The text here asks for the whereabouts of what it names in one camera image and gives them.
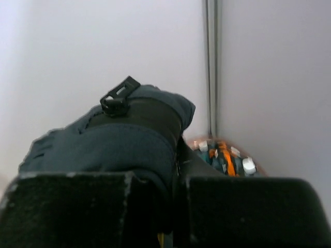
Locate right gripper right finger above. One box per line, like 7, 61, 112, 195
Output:
177, 141, 227, 247

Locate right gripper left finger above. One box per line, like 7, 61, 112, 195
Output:
126, 175, 174, 247

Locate camouflage patterned shorts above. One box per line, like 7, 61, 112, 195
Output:
187, 137, 267, 177

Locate black shorts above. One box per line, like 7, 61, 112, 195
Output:
19, 76, 195, 197

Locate aluminium corner wall profile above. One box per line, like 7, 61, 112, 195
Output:
203, 1, 223, 137

